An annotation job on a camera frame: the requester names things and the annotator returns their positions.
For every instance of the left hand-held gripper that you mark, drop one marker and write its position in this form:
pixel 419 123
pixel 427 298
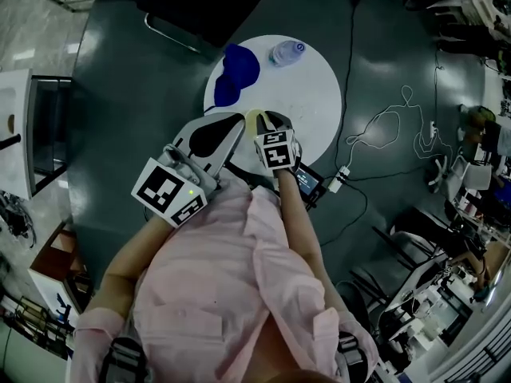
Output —
pixel 159 186

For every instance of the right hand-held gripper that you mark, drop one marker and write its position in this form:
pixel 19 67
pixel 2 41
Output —
pixel 277 154

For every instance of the yellow plastic cup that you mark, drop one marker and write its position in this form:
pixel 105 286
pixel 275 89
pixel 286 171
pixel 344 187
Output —
pixel 250 128

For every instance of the person's left forearm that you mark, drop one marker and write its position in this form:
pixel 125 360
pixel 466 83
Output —
pixel 135 245

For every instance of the person's right forearm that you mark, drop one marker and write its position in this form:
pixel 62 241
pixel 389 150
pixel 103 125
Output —
pixel 295 210

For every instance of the blue cloth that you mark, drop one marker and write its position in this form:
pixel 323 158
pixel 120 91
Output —
pixel 235 74

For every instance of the black screen device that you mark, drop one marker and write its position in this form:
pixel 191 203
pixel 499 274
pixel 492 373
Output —
pixel 307 182

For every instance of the clear plastic water bottle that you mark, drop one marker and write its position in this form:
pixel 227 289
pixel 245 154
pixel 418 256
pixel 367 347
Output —
pixel 287 52

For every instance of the white power strip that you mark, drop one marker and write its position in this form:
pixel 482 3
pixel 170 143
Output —
pixel 433 128
pixel 339 178

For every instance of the black office chair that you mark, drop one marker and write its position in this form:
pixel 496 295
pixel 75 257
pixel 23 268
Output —
pixel 191 2

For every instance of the person's pink shirt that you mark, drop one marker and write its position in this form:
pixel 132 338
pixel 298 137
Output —
pixel 219 293

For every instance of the brown wooden cabinet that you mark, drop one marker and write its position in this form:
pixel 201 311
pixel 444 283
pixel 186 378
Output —
pixel 60 253

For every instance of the white side table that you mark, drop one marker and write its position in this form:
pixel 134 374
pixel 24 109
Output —
pixel 18 134

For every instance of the white swivel chair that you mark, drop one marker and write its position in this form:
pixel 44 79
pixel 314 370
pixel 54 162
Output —
pixel 459 174

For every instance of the black equipment pile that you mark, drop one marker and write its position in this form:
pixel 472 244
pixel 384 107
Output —
pixel 16 218

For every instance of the green bag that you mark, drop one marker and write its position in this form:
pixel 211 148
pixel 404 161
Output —
pixel 479 116

